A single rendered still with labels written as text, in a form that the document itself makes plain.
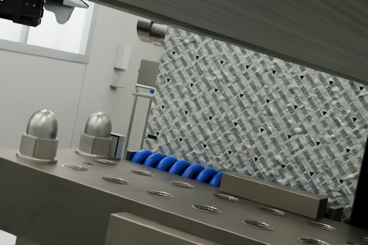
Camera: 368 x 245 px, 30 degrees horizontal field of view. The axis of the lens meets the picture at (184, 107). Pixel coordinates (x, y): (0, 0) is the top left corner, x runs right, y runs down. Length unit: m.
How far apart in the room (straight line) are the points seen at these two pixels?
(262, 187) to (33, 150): 0.20
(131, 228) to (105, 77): 6.16
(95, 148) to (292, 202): 0.20
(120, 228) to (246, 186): 0.16
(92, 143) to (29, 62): 5.14
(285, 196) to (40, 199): 0.21
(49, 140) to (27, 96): 5.27
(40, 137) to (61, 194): 0.07
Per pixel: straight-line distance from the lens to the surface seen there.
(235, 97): 0.70
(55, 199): 0.57
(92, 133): 0.69
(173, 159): 0.70
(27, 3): 1.54
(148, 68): 0.84
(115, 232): 0.51
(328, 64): 0.17
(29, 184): 0.58
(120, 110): 6.94
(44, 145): 0.61
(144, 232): 0.49
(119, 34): 6.71
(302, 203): 0.60
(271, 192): 0.61
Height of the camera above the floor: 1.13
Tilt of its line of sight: 3 degrees down
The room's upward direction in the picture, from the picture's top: 11 degrees clockwise
